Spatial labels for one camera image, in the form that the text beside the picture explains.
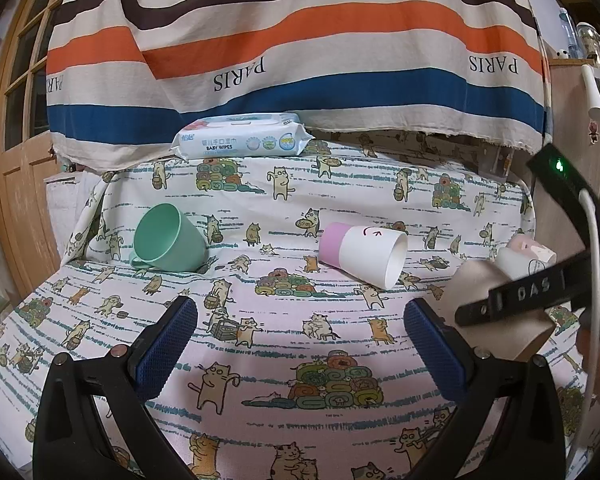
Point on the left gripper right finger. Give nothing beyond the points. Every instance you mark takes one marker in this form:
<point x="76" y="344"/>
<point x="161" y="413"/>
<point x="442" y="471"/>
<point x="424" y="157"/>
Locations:
<point x="528" y="441"/>

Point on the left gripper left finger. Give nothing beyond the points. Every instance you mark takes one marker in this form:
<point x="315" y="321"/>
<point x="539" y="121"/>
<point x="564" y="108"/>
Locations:
<point x="92" y="422"/>

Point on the pink cream cat cup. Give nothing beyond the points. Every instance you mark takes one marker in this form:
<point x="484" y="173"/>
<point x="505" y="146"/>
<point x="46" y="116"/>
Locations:
<point x="523" y="256"/>

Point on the pink white cartoon cup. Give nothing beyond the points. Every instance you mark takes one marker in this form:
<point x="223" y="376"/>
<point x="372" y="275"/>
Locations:
<point x="374" y="255"/>

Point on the clear storage box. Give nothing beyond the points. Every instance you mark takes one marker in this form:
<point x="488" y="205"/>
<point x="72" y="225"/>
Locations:
<point x="494" y="161"/>

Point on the bear sticker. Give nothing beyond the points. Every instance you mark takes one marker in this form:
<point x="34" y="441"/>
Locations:
<point x="593" y="133"/>

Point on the white clip lamp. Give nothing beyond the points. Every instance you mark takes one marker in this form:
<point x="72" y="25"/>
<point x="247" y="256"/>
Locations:
<point x="592" y="93"/>

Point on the green plastic mug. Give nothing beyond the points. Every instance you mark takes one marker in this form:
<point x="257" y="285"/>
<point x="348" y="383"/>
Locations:
<point x="166" y="240"/>

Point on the cat print bedsheet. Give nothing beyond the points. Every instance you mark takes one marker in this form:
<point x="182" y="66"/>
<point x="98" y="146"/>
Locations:
<point x="296" y="370"/>

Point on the striped Paris cloth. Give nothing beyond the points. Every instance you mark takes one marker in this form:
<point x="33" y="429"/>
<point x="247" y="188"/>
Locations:
<point x="123" y="76"/>

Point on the wooden door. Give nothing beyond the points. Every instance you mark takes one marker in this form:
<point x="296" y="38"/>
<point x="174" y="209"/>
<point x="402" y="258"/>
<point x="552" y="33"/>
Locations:
<point x="26" y="152"/>

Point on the baby wipes pack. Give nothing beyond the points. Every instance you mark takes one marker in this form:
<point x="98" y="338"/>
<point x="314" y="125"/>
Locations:
<point x="242" y="135"/>

